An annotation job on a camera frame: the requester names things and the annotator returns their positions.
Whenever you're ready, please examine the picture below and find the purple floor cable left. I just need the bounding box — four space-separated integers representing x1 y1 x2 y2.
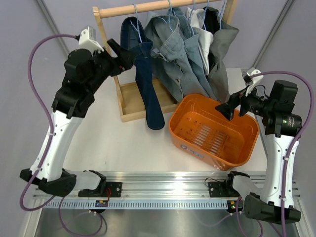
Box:
58 196 104 235

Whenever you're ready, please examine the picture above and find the white hanging garment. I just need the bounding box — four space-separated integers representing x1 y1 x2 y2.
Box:
186 7 214 75

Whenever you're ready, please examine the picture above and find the aluminium mounting rail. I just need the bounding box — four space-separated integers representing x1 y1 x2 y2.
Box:
32 171 302 210

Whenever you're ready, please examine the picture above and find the dark blue denim skirt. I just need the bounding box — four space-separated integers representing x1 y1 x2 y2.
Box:
120 16 165 130

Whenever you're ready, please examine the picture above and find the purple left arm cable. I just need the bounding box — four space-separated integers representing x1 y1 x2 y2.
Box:
19 34 81 212

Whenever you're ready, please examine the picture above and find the light blue denim garment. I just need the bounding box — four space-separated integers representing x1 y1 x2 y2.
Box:
173 7 216 99

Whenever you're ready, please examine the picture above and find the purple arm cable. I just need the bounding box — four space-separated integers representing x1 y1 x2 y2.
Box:
249 71 314 237
19 34 81 212

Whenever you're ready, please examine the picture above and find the wooden clothes rack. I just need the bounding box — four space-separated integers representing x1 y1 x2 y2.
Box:
92 0 239 123

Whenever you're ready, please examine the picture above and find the aluminium frame post right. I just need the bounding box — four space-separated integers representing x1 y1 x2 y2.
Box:
252 0 296 68

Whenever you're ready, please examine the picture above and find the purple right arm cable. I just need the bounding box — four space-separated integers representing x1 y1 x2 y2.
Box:
249 71 314 237

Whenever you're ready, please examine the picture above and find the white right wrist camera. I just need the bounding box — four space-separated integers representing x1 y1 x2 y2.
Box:
242 67 264 97

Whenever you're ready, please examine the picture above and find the light denim jacket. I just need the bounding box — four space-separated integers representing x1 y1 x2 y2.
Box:
145 11 208 102

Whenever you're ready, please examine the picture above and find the light blue wire hanger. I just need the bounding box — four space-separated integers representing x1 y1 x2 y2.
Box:
130 3 146 43

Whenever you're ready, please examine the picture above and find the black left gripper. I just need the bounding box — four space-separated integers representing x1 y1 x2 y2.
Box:
86 39 137 94

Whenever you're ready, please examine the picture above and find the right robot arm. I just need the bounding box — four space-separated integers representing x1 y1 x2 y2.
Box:
215 80 302 224

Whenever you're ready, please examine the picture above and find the purple floor cable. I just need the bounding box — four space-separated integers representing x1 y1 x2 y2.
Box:
58 196 104 235
195 197 264 237

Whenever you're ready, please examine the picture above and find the aluminium frame post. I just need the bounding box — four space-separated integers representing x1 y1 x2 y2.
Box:
34 0 78 69
252 0 296 68

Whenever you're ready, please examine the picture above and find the aluminium frame post left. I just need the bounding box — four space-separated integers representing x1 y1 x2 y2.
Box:
34 0 78 69

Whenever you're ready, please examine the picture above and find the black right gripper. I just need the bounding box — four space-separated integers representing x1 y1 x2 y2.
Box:
216 82 275 121

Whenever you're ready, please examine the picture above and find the purple floor cable right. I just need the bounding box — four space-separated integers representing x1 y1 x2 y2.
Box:
195 197 264 237

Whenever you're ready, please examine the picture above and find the grey hanging garment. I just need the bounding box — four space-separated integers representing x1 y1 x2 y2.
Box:
207 20 239 103

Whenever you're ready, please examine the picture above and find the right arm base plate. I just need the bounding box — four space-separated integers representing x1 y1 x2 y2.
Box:
208 182 240 198

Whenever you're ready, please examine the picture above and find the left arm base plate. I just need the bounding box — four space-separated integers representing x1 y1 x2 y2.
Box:
78 181 122 198

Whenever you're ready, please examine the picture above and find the orange plastic basket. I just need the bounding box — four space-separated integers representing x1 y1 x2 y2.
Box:
168 94 260 171

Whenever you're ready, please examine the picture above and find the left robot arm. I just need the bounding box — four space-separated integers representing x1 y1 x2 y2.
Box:
20 39 136 197

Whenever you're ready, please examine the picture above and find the black hanging garment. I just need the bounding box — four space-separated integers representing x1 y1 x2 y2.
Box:
204 7 222 34

